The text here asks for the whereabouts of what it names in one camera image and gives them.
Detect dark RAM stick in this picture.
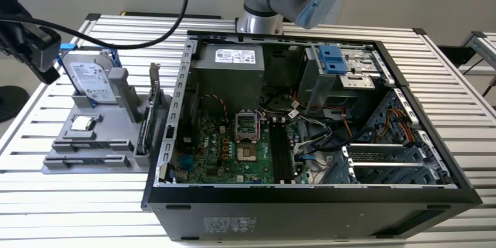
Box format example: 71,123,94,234
58,141,126,148

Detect black RAM slot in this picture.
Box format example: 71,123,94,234
275,116,291,185
281,116,298,185
267,116,281,185
271,116,286,185

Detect hard disk in blue carrier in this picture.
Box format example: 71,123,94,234
49,42,123,110

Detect black round floor base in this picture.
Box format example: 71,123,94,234
0,85,31,123

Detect silver CPU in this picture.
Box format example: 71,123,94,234
69,115,98,132

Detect grey parts rack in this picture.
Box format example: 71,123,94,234
41,66,174,175

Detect grey power supply unit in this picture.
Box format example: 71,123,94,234
193,43,267,115

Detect metal socket cover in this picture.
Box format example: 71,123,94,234
235,109,261,143

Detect CPU socket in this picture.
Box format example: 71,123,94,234
237,142,261,163

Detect green motherboard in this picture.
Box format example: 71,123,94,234
174,111,311,185

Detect blue drive bay latch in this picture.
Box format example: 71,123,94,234
317,44,347,74

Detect metal drive cage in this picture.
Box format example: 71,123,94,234
298,43,391,115

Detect black PC case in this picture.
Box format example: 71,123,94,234
141,29,485,242

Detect metal disk bay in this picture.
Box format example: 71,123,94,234
323,140,447,186

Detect metal side table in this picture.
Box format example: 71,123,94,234
459,31,496,75

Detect white camera with black plate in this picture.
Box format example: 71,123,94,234
26,25,63,85

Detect graphics card with bracket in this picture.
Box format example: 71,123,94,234
133,62,165,156

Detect red black twisted wire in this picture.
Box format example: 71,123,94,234
199,94,231,123

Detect locking lever wire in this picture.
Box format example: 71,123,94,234
258,113,266,145

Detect white wire bundle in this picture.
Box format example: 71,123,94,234
294,131,335,156

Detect orange wire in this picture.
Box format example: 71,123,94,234
293,92,355,138

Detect black data cable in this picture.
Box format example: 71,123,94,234
305,117,375,152

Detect orange yellow power wires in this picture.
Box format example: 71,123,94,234
386,107,422,148

